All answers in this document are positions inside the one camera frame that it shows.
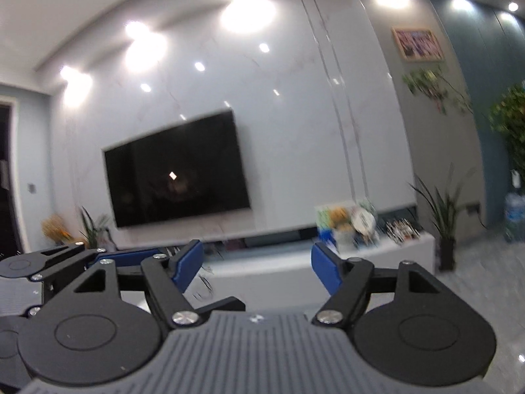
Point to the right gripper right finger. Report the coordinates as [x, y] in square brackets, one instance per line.
[346, 281]

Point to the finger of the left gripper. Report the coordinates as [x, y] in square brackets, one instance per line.
[127, 259]
[30, 264]

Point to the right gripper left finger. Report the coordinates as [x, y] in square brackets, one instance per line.
[166, 281]

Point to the golden vase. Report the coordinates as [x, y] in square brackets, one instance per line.
[61, 237]

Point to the potted plant left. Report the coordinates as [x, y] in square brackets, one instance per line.
[94, 229]

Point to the round white paper fan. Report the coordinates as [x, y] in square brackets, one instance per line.
[363, 221]

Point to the small brown teddy bear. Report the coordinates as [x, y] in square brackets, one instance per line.
[339, 218]

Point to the black white patterned items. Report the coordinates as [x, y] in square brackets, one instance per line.
[400, 231]

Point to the white marble tv console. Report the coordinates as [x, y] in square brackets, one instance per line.
[292, 277]

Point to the potted green plant right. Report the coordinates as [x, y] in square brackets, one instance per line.
[445, 208]

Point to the blue water bottle jug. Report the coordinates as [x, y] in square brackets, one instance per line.
[514, 211]

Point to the hanging ivy plant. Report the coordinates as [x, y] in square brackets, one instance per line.
[432, 84]

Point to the wall mounted television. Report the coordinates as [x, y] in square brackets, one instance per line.
[188, 170]

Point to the framed wall picture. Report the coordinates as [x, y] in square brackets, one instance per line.
[418, 45]

